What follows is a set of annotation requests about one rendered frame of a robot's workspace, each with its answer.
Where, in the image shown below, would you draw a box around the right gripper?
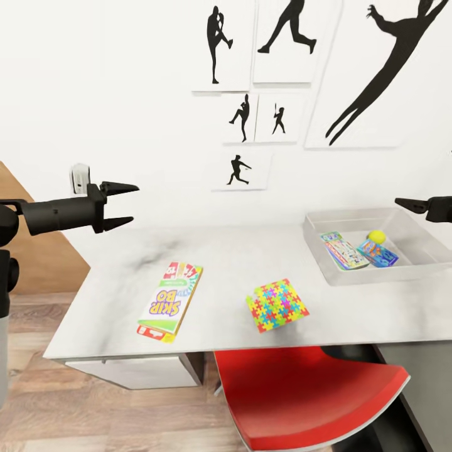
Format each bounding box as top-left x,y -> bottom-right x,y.
395,195 -> 452,223

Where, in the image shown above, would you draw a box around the tennis ball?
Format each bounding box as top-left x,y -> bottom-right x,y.
368,230 -> 387,244

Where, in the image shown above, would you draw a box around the board game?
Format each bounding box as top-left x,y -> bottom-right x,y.
320,232 -> 370,271
137,260 -> 203,344
355,239 -> 399,268

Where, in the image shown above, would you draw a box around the jigsaw puzzle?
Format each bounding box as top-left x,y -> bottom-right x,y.
246,279 -> 309,334

